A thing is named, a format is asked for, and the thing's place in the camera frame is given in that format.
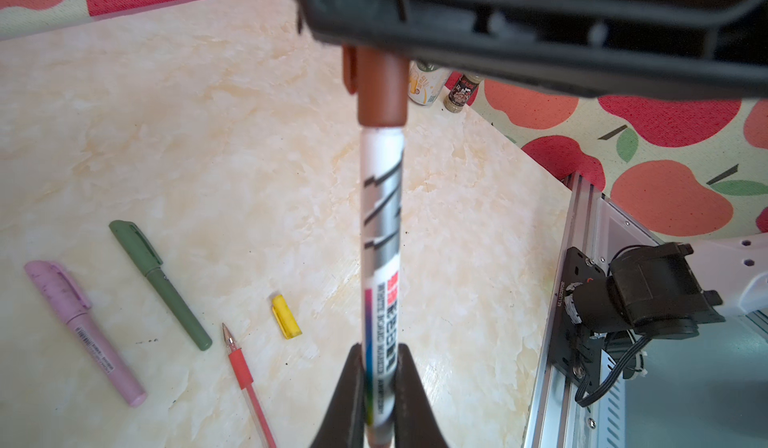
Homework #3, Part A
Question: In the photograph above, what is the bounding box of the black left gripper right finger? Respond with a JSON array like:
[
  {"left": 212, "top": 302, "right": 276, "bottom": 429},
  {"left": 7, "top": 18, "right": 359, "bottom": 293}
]
[{"left": 395, "top": 344, "right": 449, "bottom": 448}]

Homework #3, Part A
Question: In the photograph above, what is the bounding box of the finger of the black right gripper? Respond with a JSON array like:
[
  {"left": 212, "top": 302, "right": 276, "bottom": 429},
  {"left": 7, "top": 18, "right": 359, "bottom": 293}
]
[{"left": 296, "top": 0, "right": 767, "bottom": 100}]

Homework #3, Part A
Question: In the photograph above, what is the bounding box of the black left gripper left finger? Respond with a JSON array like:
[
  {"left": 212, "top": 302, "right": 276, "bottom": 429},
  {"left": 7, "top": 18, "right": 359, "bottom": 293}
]
[{"left": 310, "top": 343, "right": 365, "bottom": 448}]

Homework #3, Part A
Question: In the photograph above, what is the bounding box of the red gel pen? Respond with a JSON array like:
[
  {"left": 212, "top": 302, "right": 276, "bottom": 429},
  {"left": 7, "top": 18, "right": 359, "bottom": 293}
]
[{"left": 221, "top": 323, "right": 277, "bottom": 448}]

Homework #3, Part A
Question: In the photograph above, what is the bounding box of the green pen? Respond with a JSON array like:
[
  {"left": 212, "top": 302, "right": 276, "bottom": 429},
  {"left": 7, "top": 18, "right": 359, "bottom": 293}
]
[{"left": 109, "top": 220, "right": 212, "bottom": 351}]

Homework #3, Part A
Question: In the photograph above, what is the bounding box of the white pen black tip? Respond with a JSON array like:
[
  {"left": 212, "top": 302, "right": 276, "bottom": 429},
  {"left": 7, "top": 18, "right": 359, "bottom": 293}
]
[{"left": 360, "top": 127, "right": 405, "bottom": 447}]

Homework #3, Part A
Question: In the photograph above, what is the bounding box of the pink pen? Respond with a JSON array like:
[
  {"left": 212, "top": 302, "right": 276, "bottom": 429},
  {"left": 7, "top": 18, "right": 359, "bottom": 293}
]
[{"left": 24, "top": 260, "right": 147, "bottom": 408}]

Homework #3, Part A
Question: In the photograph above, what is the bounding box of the brown pen cap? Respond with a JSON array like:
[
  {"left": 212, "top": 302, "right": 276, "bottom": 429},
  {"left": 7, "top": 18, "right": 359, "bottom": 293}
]
[{"left": 342, "top": 46, "right": 409, "bottom": 128}]

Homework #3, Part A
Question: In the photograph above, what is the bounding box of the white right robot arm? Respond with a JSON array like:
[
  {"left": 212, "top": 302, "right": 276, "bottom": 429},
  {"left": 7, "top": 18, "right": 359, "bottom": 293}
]
[{"left": 298, "top": 0, "right": 767, "bottom": 339}]

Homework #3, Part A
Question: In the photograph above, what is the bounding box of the yellow pen cap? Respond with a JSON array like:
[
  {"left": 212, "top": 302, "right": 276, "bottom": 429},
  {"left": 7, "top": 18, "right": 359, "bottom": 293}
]
[{"left": 270, "top": 293, "right": 302, "bottom": 339}]

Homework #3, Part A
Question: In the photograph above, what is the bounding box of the brown spice jar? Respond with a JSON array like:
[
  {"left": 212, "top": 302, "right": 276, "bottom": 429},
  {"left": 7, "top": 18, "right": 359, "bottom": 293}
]
[{"left": 443, "top": 74, "right": 483, "bottom": 113}]

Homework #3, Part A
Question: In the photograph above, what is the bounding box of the green drink can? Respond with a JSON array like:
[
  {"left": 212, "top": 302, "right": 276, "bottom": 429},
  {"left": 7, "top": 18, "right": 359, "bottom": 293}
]
[{"left": 408, "top": 60, "right": 452, "bottom": 106}]

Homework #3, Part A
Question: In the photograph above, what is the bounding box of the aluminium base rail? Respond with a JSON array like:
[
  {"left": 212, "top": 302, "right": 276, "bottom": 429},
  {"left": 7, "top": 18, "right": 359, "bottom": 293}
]
[{"left": 523, "top": 173, "right": 660, "bottom": 447}]

